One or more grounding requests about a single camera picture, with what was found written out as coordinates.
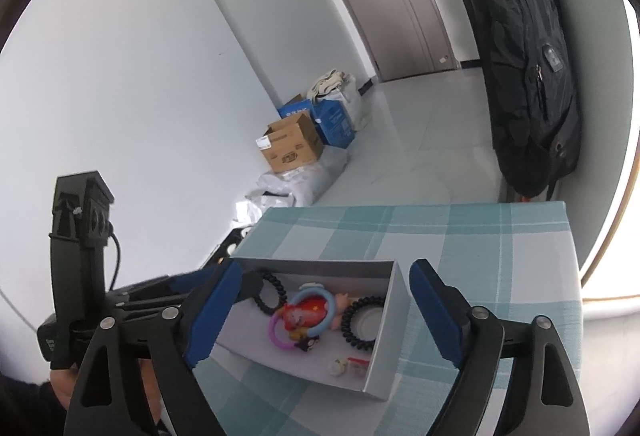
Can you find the red round badge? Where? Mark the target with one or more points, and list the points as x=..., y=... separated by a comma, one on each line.
x=305, y=313

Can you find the small blue cardboard box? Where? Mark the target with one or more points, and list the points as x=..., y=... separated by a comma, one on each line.
x=295, y=108

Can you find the person's left hand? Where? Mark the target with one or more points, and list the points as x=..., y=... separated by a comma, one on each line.
x=65, y=386

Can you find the brown cardboard box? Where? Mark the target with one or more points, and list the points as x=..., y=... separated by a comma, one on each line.
x=292, y=146

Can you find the grey cardboard box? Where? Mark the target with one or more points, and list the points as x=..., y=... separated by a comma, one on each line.
x=310, y=276

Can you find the teal checked tablecloth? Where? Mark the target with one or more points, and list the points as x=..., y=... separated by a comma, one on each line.
x=475, y=241

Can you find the large blue cardboard box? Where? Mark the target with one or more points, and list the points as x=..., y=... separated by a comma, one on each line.
x=335, y=121

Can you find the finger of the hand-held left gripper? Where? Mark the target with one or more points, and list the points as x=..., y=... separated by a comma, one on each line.
x=150, y=288
x=230, y=243

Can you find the red clear hair clip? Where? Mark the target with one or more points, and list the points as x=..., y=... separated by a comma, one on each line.
x=359, y=364

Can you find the person's left forearm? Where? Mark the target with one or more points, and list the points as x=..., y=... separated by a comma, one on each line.
x=25, y=408

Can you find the white plastic bag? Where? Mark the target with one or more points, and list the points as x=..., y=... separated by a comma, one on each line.
x=355, y=101

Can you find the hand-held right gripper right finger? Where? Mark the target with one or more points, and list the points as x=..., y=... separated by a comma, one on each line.
x=440, y=311

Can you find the black backpack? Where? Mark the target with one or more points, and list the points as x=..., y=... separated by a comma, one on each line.
x=525, y=66

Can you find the beige cloth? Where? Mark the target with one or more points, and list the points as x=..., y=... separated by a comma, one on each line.
x=327, y=83

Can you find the wooden window frame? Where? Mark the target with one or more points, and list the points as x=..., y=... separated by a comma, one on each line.
x=607, y=226

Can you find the clear plastic sheet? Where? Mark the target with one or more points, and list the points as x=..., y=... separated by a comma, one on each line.
x=300, y=181

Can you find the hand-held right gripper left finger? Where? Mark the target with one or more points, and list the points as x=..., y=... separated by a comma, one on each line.
x=215, y=311

